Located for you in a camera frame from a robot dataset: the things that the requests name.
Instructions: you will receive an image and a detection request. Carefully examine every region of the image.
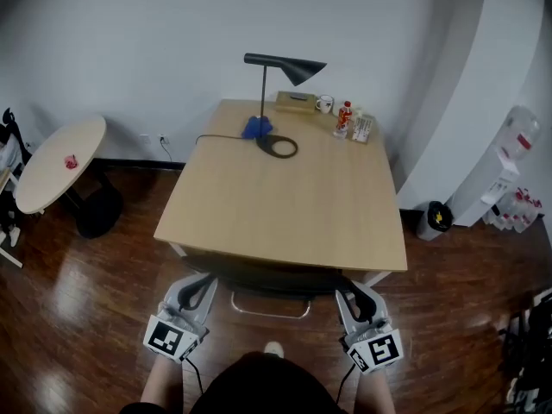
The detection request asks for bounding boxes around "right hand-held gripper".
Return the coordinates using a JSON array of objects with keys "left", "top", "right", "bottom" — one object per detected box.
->
[{"left": 335, "top": 280, "right": 405, "bottom": 375}]

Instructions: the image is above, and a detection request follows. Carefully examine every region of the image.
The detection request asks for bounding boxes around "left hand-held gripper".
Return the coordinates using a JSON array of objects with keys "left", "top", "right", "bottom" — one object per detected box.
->
[{"left": 143, "top": 273, "right": 219, "bottom": 365}]

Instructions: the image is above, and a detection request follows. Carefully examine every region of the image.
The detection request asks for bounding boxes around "black mesh chair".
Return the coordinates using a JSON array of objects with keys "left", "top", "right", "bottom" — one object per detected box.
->
[{"left": 183, "top": 252, "right": 370, "bottom": 321}]

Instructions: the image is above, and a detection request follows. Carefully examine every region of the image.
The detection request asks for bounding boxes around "person's left forearm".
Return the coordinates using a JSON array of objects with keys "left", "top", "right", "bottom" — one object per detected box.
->
[{"left": 140, "top": 354, "right": 185, "bottom": 405}]

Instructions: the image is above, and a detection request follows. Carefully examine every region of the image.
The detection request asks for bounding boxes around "person's right forearm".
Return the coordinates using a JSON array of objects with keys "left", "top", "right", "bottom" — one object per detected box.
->
[{"left": 355, "top": 367, "right": 396, "bottom": 414}]

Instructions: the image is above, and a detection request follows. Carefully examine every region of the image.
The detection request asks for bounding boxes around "black office chair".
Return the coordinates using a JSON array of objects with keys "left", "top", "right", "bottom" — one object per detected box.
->
[
  {"left": 502, "top": 289, "right": 552, "bottom": 387},
  {"left": 2, "top": 108, "right": 34, "bottom": 176}
]

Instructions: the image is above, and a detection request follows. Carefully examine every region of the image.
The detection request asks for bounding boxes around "grey trash bin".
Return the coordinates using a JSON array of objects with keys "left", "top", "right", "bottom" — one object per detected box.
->
[{"left": 415, "top": 199, "right": 455, "bottom": 242}]

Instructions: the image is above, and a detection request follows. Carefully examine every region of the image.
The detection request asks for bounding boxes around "person's dark clothing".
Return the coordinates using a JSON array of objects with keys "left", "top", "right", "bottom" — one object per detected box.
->
[{"left": 120, "top": 350, "right": 346, "bottom": 414}]

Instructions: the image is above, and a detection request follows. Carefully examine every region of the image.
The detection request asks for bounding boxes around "wooden desk with white legs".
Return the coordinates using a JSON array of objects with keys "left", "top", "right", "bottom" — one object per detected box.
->
[{"left": 154, "top": 97, "right": 409, "bottom": 288}]

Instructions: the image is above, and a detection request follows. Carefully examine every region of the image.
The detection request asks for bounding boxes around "white water dispenser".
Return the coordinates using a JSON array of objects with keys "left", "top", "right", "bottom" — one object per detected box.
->
[{"left": 452, "top": 148, "right": 521, "bottom": 228}]

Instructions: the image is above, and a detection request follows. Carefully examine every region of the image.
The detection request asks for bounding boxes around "blue cloth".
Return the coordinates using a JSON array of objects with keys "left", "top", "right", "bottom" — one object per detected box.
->
[{"left": 241, "top": 116, "right": 273, "bottom": 141}]

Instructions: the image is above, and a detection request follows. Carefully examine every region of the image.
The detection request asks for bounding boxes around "row of water jugs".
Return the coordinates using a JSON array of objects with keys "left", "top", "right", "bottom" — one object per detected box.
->
[{"left": 482, "top": 186, "right": 544, "bottom": 235}]

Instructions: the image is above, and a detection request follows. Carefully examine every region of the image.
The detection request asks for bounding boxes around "round wooden side table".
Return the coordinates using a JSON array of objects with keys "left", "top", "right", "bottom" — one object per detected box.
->
[{"left": 15, "top": 114, "right": 126, "bottom": 240}]

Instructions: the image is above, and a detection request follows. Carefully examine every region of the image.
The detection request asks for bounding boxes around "white printed card holder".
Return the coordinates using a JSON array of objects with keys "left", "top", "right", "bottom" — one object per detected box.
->
[{"left": 350, "top": 114, "right": 375, "bottom": 145}]

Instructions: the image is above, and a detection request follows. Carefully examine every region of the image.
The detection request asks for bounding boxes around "red drink bottle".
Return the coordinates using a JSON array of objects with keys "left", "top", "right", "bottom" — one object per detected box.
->
[{"left": 332, "top": 100, "right": 354, "bottom": 141}]

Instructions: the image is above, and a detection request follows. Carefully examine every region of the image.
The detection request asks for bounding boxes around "wooden tissue box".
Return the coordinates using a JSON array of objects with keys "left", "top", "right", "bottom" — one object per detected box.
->
[{"left": 274, "top": 91, "right": 318, "bottom": 114}]

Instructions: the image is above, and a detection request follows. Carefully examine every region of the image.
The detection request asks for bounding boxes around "wooden work desk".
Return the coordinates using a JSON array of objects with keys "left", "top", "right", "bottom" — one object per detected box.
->
[{"left": 0, "top": 168, "right": 23, "bottom": 269}]

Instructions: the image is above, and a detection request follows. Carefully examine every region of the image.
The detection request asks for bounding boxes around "large clear dispenser bottle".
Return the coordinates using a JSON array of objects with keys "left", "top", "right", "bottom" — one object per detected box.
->
[{"left": 493, "top": 104, "right": 541, "bottom": 163}]

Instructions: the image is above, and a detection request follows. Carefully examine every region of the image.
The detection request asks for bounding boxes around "black desk lamp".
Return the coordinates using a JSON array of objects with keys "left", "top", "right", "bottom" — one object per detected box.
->
[{"left": 243, "top": 52, "right": 328, "bottom": 160}]

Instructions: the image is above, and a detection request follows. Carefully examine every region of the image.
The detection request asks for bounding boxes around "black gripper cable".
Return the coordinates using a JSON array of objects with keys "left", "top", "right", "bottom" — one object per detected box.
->
[
  {"left": 184, "top": 357, "right": 204, "bottom": 396},
  {"left": 335, "top": 365, "right": 361, "bottom": 405}
]

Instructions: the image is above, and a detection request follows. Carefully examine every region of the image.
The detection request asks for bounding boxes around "black lamp cable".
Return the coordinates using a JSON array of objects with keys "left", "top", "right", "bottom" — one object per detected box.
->
[{"left": 196, "top": 134, "right": 260, "bottom": 146}]

